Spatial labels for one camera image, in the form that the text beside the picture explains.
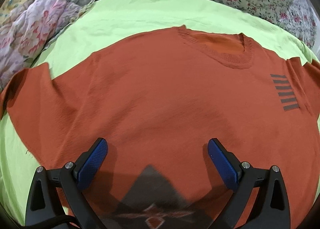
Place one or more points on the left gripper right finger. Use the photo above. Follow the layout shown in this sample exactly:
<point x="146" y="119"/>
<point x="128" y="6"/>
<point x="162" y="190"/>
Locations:
<point x="271" y="206"/>

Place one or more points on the orange knitted sweater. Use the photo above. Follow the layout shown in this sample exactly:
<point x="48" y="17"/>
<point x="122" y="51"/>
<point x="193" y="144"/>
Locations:
<point x="157" y="98"/>

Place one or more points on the light green bed sheet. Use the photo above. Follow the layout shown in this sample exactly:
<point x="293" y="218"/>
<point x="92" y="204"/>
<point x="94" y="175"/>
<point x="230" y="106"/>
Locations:
<point x="109" y="21"/>

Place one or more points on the pink floral blanket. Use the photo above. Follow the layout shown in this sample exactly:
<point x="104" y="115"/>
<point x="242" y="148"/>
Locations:
<point x="30" y="27"/>

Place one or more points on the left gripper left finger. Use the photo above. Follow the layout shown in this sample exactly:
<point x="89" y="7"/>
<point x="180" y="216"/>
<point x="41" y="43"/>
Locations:
<point x="55" y="197"/>

